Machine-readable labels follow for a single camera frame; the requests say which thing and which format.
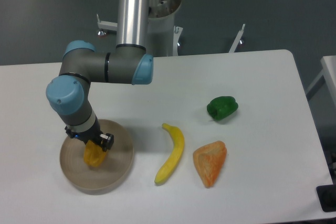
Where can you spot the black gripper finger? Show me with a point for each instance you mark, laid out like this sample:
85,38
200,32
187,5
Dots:
106,141

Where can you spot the yellow banana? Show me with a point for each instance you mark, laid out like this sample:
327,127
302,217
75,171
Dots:
167,169

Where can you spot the white side table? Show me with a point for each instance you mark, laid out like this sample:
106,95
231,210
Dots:
325,76

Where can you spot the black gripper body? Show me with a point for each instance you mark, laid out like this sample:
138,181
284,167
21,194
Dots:
91,134

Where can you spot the black device at table edge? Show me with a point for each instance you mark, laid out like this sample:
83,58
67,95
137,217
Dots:
326,195

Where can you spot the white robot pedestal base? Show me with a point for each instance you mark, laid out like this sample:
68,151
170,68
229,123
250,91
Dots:
163,35

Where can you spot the green pepper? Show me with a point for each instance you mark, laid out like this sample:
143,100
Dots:
222,107

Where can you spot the beige round plate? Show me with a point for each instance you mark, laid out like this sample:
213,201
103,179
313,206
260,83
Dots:
90,169

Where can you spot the orange sandwich wedge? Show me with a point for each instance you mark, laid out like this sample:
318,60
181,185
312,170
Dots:
208,161

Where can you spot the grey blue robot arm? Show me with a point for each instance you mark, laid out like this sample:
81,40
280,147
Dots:
82,65

